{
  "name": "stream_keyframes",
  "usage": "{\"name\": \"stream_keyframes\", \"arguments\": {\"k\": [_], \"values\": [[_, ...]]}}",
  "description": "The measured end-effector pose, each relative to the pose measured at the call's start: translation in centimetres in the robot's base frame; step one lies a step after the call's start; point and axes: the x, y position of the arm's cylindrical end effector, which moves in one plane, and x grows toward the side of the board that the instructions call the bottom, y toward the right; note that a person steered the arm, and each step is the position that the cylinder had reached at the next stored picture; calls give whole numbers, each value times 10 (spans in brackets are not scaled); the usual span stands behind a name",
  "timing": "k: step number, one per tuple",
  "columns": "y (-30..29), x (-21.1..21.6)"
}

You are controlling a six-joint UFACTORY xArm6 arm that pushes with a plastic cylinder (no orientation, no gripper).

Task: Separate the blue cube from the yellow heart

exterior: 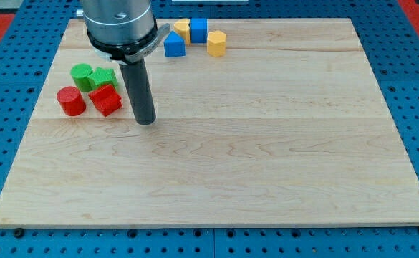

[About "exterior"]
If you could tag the red cylinder block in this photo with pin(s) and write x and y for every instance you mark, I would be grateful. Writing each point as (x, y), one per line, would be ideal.
(71, 101)

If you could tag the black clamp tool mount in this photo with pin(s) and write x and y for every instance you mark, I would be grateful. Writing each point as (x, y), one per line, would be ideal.
(128, 54)

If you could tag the green cylinder block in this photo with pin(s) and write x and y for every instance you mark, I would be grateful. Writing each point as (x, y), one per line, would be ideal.
(79, 74)

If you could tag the red pentagon house block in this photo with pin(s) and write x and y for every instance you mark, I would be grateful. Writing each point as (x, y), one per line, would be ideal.
(106, 99)

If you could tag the blue pentagon house block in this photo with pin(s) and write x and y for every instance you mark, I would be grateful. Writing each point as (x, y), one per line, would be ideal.
(174, 45)

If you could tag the yellow hexagon block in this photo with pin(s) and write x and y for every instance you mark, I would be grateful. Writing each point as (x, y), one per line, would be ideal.
(216, 43)

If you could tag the green star block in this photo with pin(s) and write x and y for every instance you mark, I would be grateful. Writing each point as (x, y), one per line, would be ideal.
(102, 76)

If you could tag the yellow heart block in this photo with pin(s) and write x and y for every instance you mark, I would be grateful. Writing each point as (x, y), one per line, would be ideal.
(182, 28)

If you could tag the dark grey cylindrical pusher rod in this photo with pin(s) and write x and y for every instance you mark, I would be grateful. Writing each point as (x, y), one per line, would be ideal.
(136, 81)

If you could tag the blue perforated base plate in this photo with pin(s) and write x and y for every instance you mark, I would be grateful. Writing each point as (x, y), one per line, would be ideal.
(30, 32)

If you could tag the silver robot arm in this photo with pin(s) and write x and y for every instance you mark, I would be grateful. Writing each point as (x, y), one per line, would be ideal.
(126, 32)

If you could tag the wooden board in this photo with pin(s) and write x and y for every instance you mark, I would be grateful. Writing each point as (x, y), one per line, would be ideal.
(289, 129)

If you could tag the blue cube block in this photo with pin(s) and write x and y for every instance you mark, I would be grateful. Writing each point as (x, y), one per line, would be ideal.
(198, 30)

